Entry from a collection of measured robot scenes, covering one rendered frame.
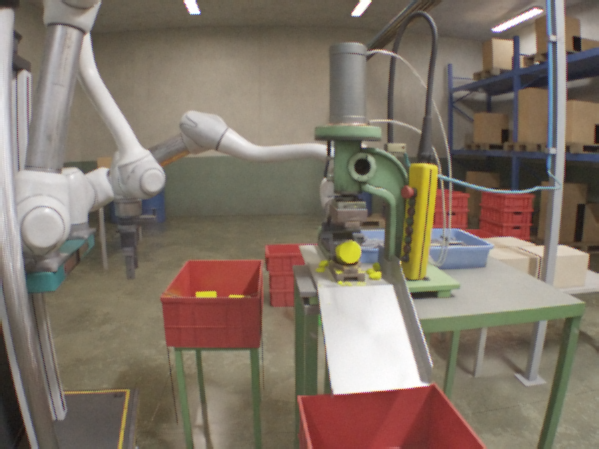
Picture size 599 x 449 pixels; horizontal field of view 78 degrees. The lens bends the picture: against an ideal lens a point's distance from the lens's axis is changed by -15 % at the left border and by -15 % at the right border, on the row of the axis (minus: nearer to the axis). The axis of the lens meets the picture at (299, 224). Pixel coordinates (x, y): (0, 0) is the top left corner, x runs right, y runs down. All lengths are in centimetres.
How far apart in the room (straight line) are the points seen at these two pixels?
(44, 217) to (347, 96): 91
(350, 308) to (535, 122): 659
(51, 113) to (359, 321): 99
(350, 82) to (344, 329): 73
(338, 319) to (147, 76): 913
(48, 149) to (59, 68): 20
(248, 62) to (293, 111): 148
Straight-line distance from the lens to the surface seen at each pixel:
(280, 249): 426
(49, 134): 115
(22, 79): 176
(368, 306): 129
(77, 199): 178
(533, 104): 761
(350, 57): 137
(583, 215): 730
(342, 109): 135
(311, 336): 135
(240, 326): 178
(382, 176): 141
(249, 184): 960
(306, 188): 966
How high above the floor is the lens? 141
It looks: 10 degrees down
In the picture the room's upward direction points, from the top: straight up
